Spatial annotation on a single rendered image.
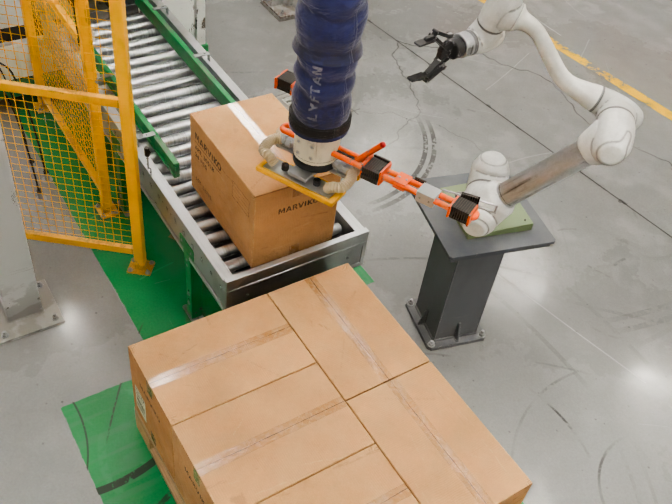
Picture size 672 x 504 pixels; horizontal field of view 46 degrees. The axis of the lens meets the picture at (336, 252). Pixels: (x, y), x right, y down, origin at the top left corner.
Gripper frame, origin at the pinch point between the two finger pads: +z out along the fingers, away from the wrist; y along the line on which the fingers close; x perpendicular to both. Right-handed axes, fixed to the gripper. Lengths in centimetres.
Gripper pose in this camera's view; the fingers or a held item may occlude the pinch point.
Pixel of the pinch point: (415, 61)
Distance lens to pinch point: 278.1
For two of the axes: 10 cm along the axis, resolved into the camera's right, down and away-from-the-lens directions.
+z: -7.8, 3.8, -5.0
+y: -1.1, 7.1, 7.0
